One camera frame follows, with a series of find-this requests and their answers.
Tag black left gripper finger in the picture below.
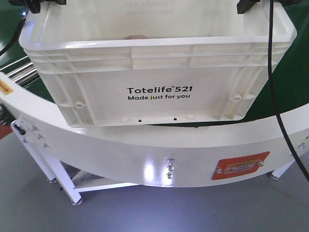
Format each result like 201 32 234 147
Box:
8 0 67 14

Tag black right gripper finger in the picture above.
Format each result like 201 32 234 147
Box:
236 0 260 14

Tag pink plush ball yellow trim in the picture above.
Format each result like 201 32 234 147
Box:
126 35 148 40

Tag white plastic tote box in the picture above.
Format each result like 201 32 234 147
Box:
19 0 297 128

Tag steel conveyor rollers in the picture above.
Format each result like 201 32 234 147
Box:
1 56 40 88

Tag orange warning label plate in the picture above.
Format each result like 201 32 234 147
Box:
212 151 270 180

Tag black cable left side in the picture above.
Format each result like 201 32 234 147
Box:
0 7 28 57

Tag black cable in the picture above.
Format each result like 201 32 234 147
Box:
0 7 28 57
267 0 309 183

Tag black cable right side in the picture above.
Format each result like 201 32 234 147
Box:
267 0 309 183

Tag white curved conveyor frame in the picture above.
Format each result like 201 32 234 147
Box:
0 74 294 204

